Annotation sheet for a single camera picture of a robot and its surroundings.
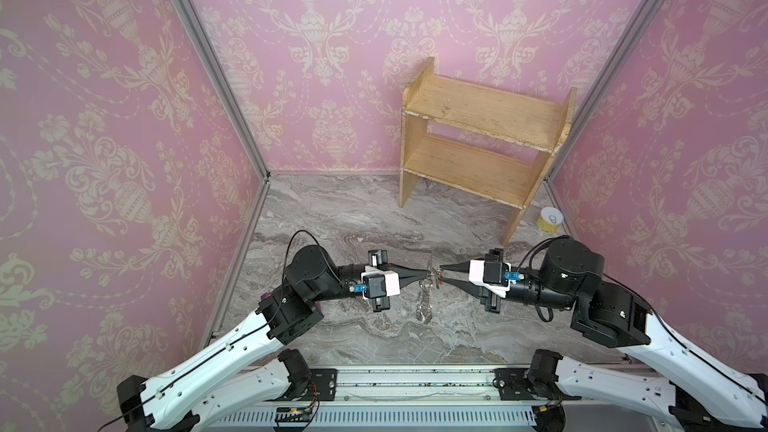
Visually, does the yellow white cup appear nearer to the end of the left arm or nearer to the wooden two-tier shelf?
the wooden two-tier shelf

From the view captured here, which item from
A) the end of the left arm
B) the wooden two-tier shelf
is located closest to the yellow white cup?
the wooden two-tier shelf

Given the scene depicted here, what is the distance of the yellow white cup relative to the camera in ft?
3.34
